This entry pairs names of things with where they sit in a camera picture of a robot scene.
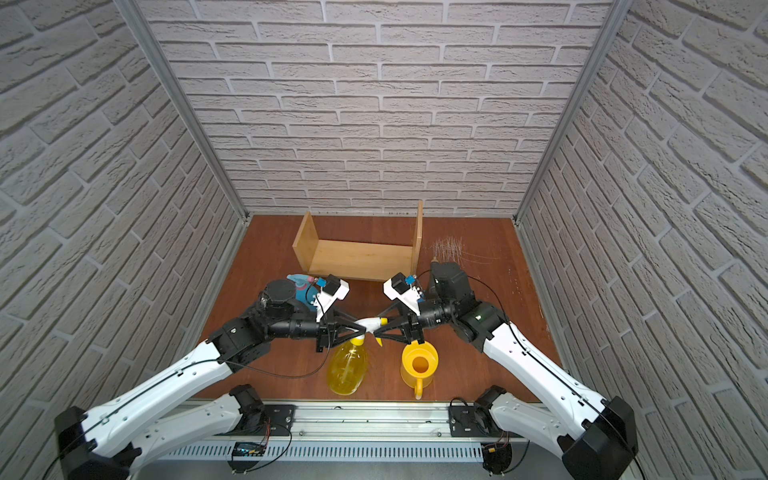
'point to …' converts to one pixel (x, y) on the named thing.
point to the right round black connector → (496, 457)
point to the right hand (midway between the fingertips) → (375, 334)
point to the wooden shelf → (358, 261)
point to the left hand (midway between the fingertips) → (362, 319)
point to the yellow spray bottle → (347, 363)
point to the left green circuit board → (249, 449)
